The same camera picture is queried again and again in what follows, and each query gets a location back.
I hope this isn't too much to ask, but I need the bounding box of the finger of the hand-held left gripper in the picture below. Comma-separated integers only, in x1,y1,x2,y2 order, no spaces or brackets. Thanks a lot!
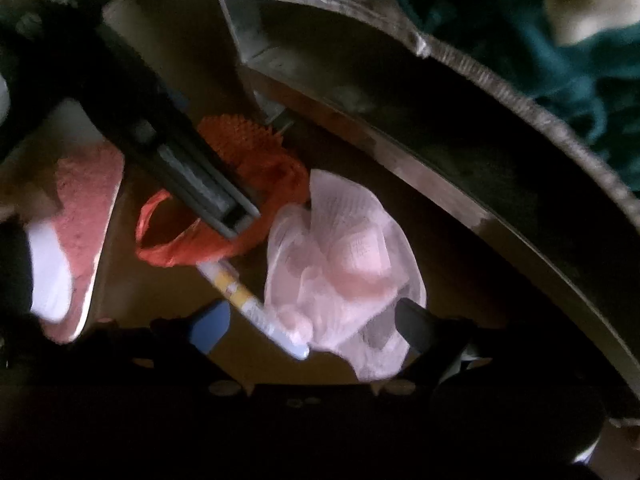
92,22,262,237

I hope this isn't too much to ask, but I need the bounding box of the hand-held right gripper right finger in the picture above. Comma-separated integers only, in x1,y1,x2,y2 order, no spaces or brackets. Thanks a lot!
395,297,481,394

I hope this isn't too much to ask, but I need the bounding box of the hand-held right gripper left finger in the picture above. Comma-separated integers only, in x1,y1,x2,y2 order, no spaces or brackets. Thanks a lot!
150,300,247,397

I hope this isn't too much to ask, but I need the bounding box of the yellow white tube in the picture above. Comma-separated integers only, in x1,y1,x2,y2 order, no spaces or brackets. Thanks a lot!
196,259,310,361

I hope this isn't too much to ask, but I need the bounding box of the red mesh bag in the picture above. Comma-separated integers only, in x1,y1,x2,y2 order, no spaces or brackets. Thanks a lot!
136,114,310,267

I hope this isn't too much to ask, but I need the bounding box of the pink plastic bag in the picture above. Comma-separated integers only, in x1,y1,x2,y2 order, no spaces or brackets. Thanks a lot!
262,169,429,382

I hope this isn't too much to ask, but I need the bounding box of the pink textured sponge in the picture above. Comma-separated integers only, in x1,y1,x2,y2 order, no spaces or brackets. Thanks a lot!
42,140,126,344

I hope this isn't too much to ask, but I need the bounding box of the cardboard box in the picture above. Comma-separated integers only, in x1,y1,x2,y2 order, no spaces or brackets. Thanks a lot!
0,0,640,480

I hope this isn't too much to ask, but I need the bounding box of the teal fuzzy blanket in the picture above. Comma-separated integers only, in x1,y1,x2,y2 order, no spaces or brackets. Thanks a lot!
145,0,640,191

